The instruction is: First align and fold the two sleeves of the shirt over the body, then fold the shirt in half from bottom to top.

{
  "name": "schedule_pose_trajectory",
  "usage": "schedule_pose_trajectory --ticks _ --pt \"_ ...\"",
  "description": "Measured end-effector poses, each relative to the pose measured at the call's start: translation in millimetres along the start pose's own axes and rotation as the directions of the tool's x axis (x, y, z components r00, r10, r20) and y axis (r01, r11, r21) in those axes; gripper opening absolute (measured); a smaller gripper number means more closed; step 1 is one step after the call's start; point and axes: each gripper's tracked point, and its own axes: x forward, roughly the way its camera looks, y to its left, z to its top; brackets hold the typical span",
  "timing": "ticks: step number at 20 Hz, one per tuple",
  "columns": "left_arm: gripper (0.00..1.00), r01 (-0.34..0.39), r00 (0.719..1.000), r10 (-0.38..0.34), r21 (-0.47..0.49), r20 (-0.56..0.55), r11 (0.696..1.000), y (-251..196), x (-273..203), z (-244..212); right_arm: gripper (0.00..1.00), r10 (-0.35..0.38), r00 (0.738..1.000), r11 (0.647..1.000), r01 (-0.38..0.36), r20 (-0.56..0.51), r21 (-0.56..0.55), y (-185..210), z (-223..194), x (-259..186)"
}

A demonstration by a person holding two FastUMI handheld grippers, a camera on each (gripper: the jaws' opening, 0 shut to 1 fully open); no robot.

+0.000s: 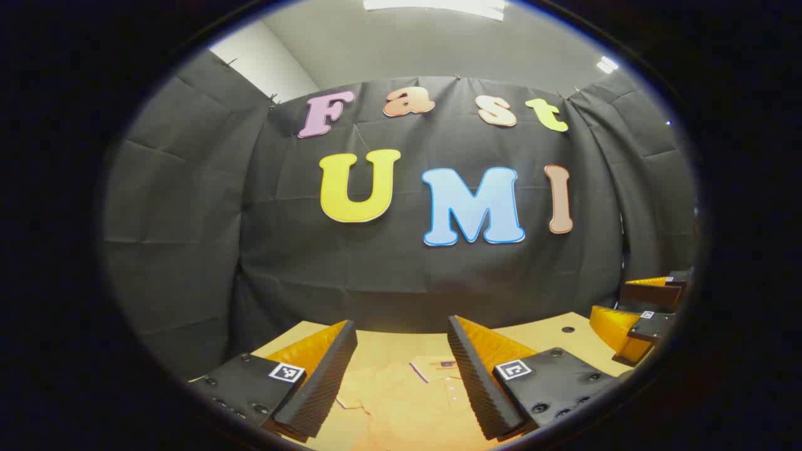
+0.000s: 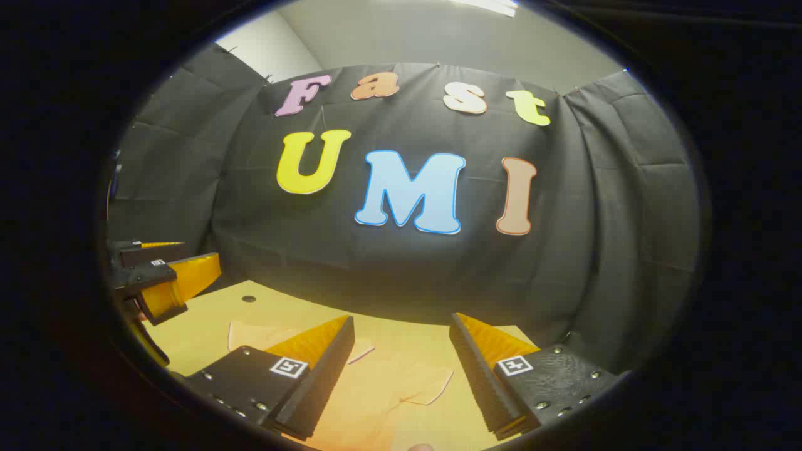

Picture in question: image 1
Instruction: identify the long ceiling light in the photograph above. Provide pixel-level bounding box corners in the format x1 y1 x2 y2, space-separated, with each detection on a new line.
363 0 507 21

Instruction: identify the black backdrop cloth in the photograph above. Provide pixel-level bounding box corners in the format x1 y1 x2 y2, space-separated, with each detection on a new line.
103 50 699 383

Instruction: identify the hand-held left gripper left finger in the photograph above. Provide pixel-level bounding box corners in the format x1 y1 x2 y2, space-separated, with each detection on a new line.
187 319 358 443

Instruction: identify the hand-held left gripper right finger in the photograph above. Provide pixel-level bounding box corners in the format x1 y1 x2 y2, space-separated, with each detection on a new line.
447 314 620 442

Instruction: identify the orange polo T-shirt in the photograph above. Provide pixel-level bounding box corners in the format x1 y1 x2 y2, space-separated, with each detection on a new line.
335 355 502 451

